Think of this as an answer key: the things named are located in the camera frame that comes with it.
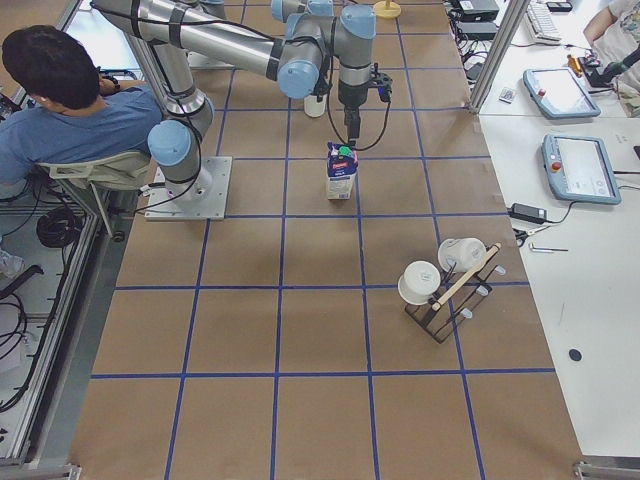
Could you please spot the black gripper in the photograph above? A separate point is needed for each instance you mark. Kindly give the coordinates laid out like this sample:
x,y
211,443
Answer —
x,y
351,104

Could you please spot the white ribbed mug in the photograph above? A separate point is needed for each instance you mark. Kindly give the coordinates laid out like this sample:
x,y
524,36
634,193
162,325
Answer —
x,y
315,105

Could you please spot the blue white milk carton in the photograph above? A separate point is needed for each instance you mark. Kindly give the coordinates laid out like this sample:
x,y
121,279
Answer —
x,y
341,169

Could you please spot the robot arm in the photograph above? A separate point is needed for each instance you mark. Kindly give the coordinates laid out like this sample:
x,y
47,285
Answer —
x,y
162,33

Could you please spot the white mug on rack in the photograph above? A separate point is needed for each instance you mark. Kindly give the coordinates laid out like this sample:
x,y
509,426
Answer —
x,y
461,254

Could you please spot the white bowl on rack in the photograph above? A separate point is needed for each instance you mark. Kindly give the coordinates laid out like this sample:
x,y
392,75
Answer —
x,y
418,282

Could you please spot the teach pendant far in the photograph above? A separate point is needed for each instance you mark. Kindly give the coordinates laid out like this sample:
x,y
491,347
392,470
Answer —
x,y
559,94

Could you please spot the teach pendant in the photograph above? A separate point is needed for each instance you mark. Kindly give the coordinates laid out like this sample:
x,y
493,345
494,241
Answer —
x,y
559,94
578,169

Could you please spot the white keyboard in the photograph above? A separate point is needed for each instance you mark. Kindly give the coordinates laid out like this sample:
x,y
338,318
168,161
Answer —
x,y
540,24

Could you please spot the black power adapter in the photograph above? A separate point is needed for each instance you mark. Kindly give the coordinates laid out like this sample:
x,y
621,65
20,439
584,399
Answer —
x,y
527,213

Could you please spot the teach pendant near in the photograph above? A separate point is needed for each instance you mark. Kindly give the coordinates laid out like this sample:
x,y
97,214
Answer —
x,y
578,169

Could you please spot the allen key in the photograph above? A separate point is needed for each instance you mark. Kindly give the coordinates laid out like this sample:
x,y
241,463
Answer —
x,y
539,249

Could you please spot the white chair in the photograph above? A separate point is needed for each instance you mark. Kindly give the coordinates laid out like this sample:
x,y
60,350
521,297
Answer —
x,y
125,171

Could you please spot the seated person blue shirt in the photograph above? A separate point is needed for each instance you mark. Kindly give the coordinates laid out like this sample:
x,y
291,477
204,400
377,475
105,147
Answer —
x,y
79,115

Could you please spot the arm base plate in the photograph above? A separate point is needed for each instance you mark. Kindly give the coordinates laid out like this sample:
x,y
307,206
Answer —
x,y
206,199

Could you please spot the aluminium frame post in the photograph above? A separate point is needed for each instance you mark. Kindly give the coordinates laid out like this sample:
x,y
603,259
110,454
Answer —
x,y
515,10

